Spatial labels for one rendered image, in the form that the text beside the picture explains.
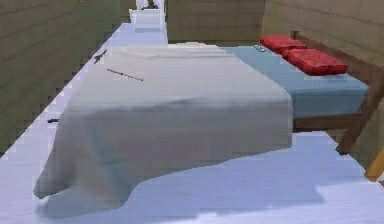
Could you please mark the thin dark stick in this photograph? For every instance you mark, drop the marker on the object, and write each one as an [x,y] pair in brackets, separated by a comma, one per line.
[125,75]

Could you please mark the grey bed blanket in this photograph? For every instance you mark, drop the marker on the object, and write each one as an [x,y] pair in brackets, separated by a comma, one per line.
[173,113]

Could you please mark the brown wooden bed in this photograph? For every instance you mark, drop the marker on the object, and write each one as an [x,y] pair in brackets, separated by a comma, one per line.
[326,93]

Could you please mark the small silver blue object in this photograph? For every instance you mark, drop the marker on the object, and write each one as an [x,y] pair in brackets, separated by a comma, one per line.
[259,48]

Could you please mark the small black object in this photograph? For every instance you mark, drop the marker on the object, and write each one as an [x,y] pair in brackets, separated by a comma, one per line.
[52,120]

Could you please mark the white cabinet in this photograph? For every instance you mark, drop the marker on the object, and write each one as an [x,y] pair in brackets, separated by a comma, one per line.
[147,16]

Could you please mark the yellow wooden furniture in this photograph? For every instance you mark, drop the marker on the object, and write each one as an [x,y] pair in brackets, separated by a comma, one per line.
[376,166]

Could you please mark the small dark grey object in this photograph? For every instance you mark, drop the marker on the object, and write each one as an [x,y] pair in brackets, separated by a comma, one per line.
[99,56]

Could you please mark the red pillow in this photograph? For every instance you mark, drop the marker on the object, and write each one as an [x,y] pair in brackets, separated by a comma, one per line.
[281,42]
[315,61]

